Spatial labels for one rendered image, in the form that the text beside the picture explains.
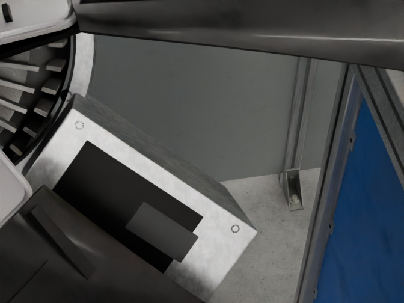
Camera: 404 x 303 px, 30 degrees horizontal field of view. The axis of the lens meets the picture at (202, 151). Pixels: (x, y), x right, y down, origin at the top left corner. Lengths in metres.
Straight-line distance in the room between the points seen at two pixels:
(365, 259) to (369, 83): 0.28
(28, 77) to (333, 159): 0.65
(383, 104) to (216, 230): 0.40
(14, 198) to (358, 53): 0.20
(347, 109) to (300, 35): 0.64
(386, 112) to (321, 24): 0.50
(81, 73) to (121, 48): 0.81
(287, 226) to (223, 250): 1.22
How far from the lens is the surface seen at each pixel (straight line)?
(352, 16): 0.37
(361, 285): 1.11
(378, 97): 0.87
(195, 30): 0.35
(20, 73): 0.50
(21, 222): 0.42
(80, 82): 0.57
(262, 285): 1.65
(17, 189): 0.43
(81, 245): 0.44
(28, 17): 0.37
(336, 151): 1.06
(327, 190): 1.13
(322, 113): 1.62
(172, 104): 1.50
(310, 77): 1.52
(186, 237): 0.50
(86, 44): 0.57
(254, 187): 1.78
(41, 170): 0.49
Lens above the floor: 1.44
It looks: 51 degrees down
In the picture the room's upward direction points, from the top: straight up
